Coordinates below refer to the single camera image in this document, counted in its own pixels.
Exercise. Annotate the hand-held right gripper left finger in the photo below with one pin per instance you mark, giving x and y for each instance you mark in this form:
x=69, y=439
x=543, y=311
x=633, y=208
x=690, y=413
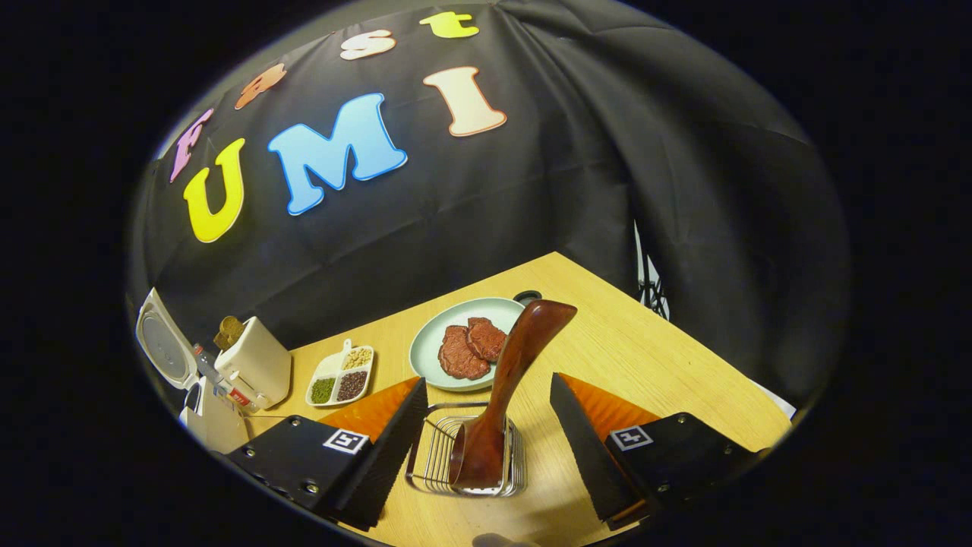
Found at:
x=383, y=463

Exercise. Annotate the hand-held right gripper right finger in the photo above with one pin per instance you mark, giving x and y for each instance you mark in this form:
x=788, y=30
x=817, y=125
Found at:
x=585, y=463

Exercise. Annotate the brown wooden spoon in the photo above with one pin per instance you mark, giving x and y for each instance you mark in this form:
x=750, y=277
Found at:
x=516, y=365

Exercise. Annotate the white rice cooker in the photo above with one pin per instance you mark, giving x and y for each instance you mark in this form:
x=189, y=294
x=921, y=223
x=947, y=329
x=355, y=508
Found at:
x=163, y=346

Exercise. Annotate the white divided grain dish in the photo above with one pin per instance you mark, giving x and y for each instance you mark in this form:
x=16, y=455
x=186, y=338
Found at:
x=339, y=376

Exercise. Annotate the pale green plate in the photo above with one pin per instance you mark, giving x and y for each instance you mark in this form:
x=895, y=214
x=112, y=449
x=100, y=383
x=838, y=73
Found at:
x=433, y=353

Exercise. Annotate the brown meat patty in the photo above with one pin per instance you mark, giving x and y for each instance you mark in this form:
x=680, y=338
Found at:
x=459, y=355
x=486, y=338

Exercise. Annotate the white toaster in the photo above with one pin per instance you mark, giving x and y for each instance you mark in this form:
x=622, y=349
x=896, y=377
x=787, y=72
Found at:
x=258, y=361

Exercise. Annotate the black round table grommet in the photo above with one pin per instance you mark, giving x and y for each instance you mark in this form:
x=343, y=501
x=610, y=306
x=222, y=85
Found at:
x=527, y=297

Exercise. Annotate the metal stand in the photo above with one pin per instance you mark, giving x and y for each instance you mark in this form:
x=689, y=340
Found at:
x=651, y=285

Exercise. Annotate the clear plastic bottle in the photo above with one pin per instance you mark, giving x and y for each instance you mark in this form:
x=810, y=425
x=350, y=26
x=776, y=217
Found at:
x=209, y=368

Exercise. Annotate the brown toast slice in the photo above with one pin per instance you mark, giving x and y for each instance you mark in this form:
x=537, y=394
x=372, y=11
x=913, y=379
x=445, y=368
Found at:
x=229, y=332

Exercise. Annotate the black backdrop cloth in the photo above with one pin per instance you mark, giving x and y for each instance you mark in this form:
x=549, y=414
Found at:
x=607, y=152

